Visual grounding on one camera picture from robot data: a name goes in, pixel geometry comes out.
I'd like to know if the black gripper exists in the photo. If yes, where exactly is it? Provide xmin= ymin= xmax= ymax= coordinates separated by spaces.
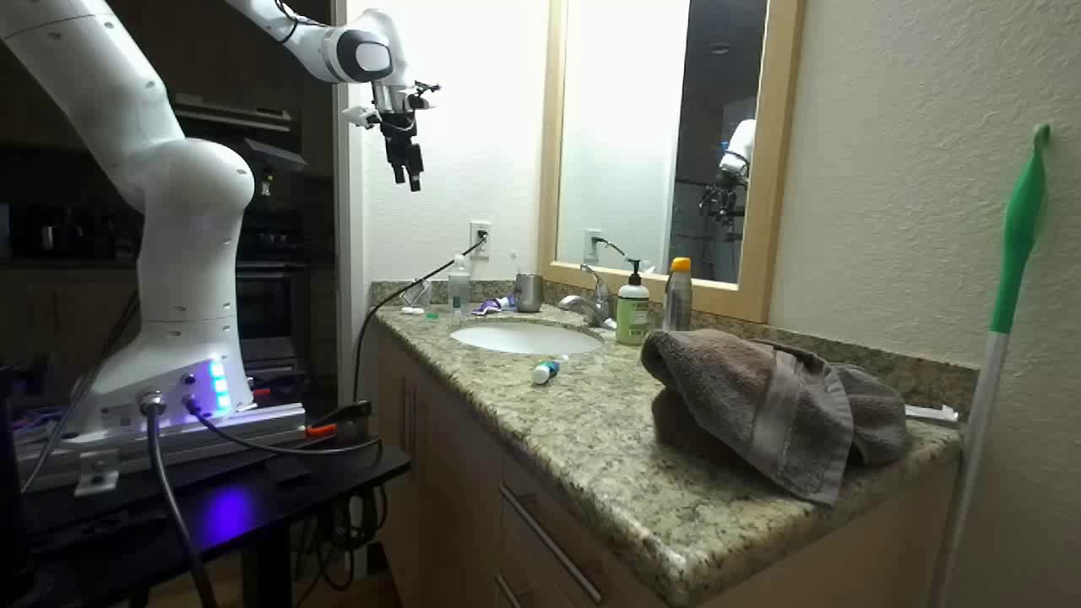
xmin=345 ymin=80 xmax=435 ymax=193

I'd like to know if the chrome sink faucet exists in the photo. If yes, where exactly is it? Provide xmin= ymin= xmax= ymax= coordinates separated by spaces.
xmin=557 ymin=264 xmax=613 ymax=328

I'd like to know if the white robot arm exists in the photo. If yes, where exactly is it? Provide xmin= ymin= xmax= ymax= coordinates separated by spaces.
xmin=0 ymin=0 xmax=423 ymax=416

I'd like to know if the clear solution bottle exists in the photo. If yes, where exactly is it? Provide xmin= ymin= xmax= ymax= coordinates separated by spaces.
xmin=445 ymin=256 xmax=472 ymax=316

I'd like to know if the purple packet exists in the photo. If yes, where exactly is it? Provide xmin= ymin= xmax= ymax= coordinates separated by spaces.
xmin=476 ymin=299 xmax=509 ymax=316

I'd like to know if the grey metal cup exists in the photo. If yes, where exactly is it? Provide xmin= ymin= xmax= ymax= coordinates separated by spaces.
xmin=515 ymin=275 xmax=540 ymax=316

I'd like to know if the white oval sink basin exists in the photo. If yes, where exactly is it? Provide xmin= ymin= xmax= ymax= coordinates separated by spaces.
xmin=453 ymin=320 xmax=603 ymax=354

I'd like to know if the green white toothpaste tube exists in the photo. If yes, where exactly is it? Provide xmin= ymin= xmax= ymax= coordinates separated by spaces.
xmin=530 ymin=359 xmax=566 ymax=388

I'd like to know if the green soap pump bottle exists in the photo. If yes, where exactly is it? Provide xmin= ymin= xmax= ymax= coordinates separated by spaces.
xmin=614 ymin=269 xmax=648 ymax=344

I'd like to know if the spray can orange cap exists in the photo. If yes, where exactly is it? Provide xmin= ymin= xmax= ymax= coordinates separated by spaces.
xmin=661 ymin=256 xmax=692 ymax=330

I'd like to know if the wooden vanity cabinet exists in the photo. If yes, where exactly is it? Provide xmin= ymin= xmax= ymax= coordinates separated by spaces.
xmin=367 ymin=317 xmax=958 ymax=608

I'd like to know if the brown folded towel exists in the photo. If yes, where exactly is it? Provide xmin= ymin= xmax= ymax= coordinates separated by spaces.
xmin=642 ymin=328 xmax=908 ymax=508

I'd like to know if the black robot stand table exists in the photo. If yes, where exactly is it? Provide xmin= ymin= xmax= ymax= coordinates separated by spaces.
xmin=0 ymin=444 xmax=410 ymax=608

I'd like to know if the white wall outlet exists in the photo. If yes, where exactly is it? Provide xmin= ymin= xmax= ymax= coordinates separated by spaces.
xmin=469 ymin=220 xmax=489 ymax=260

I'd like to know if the black power cable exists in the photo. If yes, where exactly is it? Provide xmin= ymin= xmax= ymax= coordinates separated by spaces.
xmin=347 ymin=236 xmax=487 ymax=410

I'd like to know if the wood framed wall mirror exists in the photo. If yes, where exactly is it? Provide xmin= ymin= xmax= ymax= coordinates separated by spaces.
xmin=540 ymin=0 xmax=809 ymax=325

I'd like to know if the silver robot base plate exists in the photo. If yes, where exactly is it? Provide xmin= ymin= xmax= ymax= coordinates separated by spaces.
xmin=18 ymin=401 xmax=308 ymax=497

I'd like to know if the green handled broom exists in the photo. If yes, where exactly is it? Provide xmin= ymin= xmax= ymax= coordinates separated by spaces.
xmin=934 ymin=122 xmax=1050 ymax=608

